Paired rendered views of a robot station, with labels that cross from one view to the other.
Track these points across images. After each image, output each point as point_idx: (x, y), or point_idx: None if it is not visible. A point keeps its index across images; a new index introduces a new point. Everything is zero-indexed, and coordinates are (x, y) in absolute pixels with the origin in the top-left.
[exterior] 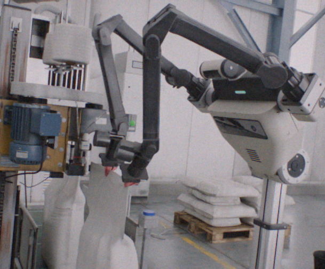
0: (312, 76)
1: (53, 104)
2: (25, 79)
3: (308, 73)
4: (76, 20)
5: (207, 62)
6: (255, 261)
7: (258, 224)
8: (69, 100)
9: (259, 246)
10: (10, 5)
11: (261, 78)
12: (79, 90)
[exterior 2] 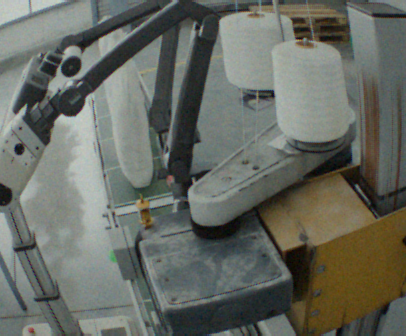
0: (43, 54)
1: (324, 240)
2: (360, 137)
3: (40, 54)
4: (260, 7)
5: (78, 54)
6: (47, 272)
7: (35, 241)
8: None
9: (41, 257)
10: (376, 2)
11: (84, 49)
12: (251, 139)
